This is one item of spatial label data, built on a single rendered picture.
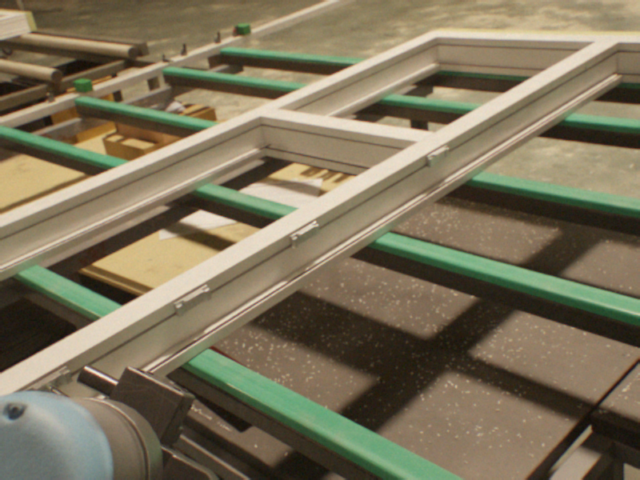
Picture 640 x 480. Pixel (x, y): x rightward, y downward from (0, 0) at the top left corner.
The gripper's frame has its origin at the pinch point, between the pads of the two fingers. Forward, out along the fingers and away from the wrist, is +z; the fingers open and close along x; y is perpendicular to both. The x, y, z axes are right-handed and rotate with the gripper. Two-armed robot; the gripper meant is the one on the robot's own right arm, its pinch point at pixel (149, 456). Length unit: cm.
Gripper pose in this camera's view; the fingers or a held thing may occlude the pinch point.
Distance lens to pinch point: 71.7
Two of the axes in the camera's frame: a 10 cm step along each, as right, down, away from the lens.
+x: -4.5, 8.8, -1.8
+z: 0.1, 2.1, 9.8
